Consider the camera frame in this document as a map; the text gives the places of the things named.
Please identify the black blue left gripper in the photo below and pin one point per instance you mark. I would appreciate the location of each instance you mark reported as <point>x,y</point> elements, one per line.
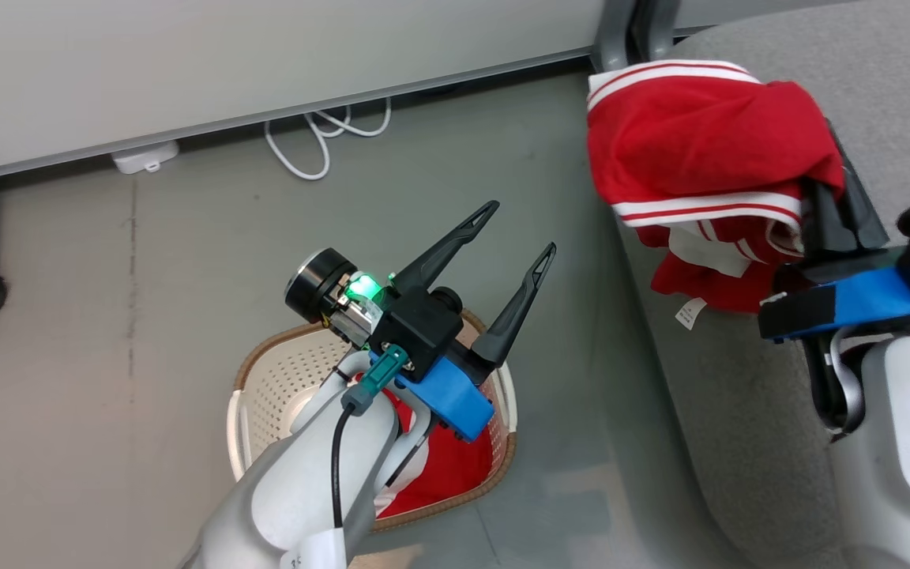
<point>415,328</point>

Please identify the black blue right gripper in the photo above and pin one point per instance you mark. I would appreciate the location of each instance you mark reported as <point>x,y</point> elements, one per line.
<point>874,296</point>

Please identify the red garment with white stripes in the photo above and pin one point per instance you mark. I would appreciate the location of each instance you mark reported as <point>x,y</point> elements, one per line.
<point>700,150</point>

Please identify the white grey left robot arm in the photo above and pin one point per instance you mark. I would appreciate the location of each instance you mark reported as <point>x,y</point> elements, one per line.
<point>305,482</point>

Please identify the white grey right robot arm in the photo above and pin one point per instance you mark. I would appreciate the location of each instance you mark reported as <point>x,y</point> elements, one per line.
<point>909,442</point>

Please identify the cream perforated laundry basket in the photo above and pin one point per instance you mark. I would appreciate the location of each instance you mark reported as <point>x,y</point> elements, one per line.
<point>277,387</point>

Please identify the red garment with white trim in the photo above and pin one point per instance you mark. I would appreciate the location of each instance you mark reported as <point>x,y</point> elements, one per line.
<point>455,466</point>

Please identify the white power adapter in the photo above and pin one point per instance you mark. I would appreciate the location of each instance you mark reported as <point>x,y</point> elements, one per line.
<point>144,156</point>

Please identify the grey metal post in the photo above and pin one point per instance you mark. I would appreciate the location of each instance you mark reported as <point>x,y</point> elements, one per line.
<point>625,32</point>

